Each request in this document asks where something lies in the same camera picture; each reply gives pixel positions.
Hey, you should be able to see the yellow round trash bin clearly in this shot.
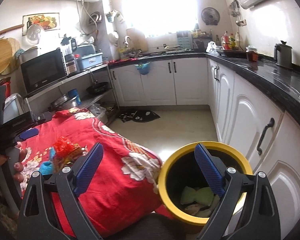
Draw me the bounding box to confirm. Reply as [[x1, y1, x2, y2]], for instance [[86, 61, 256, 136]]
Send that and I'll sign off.
[[158, 141, 253, 231]]

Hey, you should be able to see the person's left hand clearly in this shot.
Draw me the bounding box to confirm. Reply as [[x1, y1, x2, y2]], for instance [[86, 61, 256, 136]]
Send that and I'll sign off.
[[0, 142, 27, 195]]

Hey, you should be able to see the green sponge cloth in bin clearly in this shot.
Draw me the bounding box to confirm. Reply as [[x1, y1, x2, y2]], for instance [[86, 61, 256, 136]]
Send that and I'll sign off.
[[180, 186, 215, 206]]

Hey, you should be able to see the yellow snack wrapper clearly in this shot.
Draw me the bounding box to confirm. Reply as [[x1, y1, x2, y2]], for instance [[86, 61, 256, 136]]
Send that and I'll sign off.
[[52, 144, 88, 173]]

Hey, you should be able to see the red crinkled plastic wrapper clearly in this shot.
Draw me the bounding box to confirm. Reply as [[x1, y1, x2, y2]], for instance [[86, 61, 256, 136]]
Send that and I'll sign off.
[[53, 137, 76, 158]]

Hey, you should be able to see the crumpled white paper in bin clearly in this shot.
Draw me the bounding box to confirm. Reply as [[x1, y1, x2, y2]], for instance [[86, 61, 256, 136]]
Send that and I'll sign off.
[[184, 195, 220, 218]]

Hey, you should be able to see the blue knitted cloth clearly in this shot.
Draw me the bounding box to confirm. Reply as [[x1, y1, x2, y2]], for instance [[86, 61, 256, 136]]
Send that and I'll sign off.
[[39, 147, 56, 175]]

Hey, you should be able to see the steel cooking pot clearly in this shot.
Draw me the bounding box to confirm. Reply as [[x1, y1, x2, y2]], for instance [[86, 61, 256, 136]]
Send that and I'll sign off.
[[48, 94, 78, 112]]

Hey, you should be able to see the red floral table cloth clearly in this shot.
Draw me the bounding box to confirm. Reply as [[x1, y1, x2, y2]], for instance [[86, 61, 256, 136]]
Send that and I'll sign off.
[[22, 108, 162, 237]]

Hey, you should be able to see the red plastic basket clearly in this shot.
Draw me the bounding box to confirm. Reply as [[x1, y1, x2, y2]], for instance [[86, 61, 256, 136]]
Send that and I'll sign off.
[[0, 76, 12, 106]]

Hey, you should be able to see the black microwave oven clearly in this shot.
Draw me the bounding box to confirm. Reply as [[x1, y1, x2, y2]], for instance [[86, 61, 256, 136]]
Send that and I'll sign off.
[[21, 48, 68, 94]]

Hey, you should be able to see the black floor mat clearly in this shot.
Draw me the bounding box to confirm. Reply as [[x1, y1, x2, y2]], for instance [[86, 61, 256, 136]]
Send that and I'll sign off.
[[119, 108, 160, 123]]

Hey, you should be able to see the blue plastic storage box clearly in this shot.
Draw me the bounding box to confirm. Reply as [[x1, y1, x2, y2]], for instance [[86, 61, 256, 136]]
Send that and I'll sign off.
[[76, 53, 103, 71]]

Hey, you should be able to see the blender with black lid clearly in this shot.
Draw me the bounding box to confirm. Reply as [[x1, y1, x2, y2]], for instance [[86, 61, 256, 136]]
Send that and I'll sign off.
[[61, 35, 78, 76]]

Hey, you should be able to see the black granite countertop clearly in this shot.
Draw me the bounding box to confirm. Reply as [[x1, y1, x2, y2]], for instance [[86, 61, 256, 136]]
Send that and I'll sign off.
[[109, 53, 300, 126]]

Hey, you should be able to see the glass jar with red contents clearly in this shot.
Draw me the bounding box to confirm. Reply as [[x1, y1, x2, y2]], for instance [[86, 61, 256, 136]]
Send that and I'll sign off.
[[246, 46, 258, 62]]

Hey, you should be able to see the blue hanging basket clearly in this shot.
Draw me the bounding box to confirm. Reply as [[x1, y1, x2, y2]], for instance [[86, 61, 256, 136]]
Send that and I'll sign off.
[[134, 62, 151, 75]]

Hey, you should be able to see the white plastic bag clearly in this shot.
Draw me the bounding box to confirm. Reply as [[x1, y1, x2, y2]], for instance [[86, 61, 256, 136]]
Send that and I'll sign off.
[[206, 41, 223, 54]]

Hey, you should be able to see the red sauce bottle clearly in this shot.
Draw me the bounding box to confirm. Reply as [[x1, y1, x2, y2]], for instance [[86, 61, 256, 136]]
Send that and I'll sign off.
[[222, 31, 231, 50]]

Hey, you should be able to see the dark electric kettle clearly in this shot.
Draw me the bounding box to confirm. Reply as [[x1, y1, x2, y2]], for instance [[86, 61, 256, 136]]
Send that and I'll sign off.
[[274, 41, 293, 69]]

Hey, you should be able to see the black cabinet door handle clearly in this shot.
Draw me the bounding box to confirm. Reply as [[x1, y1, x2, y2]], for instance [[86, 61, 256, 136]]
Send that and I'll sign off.
[[256, 118, 275, 156]]

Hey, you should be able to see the fruit picture on wall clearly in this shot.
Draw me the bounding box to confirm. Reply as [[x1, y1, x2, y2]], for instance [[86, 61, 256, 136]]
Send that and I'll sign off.
[[22, 12, 60, 36]]

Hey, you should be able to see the small wall fan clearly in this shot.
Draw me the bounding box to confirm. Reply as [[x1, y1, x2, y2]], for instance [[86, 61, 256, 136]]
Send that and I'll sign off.
[[201, 7, 221, 25]]

